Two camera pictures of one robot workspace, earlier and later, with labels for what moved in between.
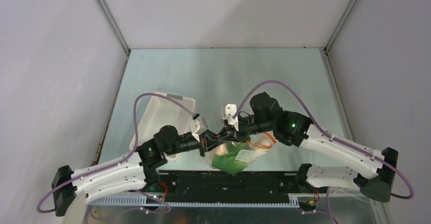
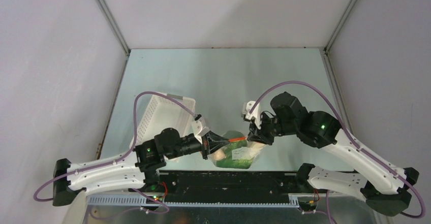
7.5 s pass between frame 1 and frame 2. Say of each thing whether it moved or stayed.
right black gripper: moved
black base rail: stayed
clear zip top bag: stayed
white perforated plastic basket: stayed
